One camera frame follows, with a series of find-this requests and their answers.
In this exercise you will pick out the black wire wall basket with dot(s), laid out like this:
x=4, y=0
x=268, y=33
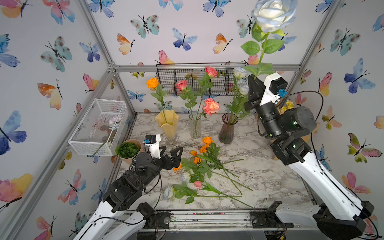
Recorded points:
x=168, y=75

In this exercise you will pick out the pink rose pile top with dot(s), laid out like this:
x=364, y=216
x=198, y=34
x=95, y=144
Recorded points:
x=210, y=107

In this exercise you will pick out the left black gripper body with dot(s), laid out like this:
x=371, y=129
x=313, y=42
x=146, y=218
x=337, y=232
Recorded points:
x=165, y=164

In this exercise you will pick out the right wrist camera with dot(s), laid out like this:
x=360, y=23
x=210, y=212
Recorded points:
x=275, y=89

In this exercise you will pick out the orange marigold sprig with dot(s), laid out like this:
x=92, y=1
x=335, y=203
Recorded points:
x=204, y=149

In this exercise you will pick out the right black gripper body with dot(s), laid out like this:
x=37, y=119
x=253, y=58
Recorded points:
x=255, y=103

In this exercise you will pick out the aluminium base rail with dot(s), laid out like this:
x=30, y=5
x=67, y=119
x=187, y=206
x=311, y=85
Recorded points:
x=231, y=220

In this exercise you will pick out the green succulent in pink pot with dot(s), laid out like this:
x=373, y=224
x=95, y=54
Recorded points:
x=128, y=150

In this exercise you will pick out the sunflower bouquet in white vase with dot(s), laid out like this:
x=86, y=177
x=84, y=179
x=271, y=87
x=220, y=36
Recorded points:
x=287, y=106

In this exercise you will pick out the clear ribbed glass vase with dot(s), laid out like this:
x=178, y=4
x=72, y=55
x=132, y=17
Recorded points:
x=195, y=125

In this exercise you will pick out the purple ribbed glass vase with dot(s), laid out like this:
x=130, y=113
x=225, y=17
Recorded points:
x=226, y=134

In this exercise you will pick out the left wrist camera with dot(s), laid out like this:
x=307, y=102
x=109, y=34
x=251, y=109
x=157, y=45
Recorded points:
x=151, y=145

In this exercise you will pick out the white mesh wall basket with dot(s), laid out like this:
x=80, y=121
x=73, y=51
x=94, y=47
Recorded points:
x=100, y=129

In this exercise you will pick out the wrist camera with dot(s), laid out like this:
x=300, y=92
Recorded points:
x=151, y=145
x=275, y=89

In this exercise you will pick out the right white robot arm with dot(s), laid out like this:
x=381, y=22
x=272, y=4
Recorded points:
x=341, y=215

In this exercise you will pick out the yellow wavy glass vase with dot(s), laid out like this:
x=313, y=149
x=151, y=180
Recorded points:
x=168, y=121

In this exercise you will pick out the pink rose lower small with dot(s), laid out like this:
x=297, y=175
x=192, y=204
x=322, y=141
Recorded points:
x=198, y=184

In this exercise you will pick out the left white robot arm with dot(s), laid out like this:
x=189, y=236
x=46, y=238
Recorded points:
x=123, y=193

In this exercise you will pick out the wooden corner shelf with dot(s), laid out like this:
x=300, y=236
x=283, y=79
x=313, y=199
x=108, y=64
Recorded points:
x=299, y=100

